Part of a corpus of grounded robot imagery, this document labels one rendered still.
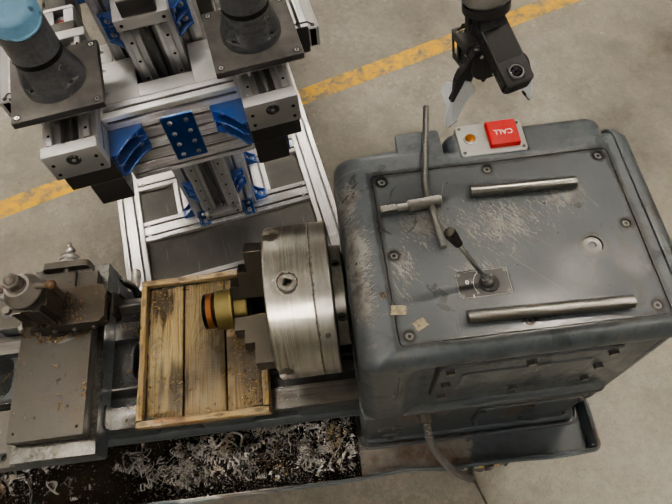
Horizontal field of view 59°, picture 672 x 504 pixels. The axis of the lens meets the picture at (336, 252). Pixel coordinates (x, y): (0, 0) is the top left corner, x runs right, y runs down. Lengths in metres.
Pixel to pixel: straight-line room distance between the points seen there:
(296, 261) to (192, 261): 1.28
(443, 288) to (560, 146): 0.39
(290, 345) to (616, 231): 0.63
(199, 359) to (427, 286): 0.62
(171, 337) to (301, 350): 0.46
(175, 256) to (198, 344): 0.96
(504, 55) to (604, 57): 2.43
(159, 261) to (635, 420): 1.86
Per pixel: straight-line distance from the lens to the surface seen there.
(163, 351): 1.48
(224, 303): 1.21
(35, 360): 1.50
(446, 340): 1.02
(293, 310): 1.08
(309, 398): 1.39
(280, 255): 1.11
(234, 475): 1.67
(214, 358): 1.43
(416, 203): 1.11
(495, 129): 1.24
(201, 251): 2.35
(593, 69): 3.28
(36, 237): 2.93
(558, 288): 1.09
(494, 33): 0.95
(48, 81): 1.57
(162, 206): 2.51
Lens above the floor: 2.21
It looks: 62 degrees down
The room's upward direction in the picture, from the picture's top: 7 degrees counter-clockwise
